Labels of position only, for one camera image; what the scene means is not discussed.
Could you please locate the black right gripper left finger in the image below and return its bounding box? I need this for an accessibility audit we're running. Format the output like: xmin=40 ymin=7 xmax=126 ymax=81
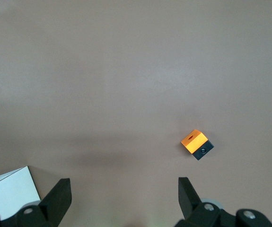
xmin=0 ymin=178 xmax=73 ymax=227

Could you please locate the orange and black button box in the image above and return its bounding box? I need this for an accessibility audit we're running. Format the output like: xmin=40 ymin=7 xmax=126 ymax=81
xmin=180 ymin=129 xmax=215 ymax=161

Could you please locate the white drawer cabinet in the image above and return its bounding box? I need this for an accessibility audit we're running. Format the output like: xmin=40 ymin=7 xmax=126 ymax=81
xmin=0 ymin=166 xmax=42 ymax=220

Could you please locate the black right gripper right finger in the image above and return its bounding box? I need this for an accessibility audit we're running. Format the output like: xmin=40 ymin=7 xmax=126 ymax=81
xmin=175 ymin=177 xmax=272 ymax=227

